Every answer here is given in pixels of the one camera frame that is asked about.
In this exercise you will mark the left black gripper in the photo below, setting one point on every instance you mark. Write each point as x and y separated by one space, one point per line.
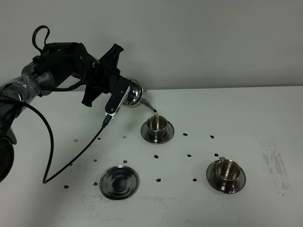
106 78

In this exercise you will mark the stainless steel teapot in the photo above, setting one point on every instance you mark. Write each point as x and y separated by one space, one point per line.
137 96

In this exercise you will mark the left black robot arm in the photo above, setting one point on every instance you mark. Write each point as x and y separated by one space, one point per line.
60 67

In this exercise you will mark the far stainless steel teacup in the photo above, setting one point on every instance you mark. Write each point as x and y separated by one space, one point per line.
156 124

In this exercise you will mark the stainless steel teacup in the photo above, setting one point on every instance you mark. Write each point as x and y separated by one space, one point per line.
156 124
227 170

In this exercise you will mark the teapot steel saucer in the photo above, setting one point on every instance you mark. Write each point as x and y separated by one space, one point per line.
119 183

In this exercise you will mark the near stainless steel teacup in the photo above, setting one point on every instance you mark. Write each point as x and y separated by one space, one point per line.
227 170

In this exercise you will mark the far steel saucer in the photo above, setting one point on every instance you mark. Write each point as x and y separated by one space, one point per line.
161 138

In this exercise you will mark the near steel saucer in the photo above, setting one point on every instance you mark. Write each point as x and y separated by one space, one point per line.
224 187

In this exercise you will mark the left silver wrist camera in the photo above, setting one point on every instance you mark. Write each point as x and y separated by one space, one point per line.
118 96

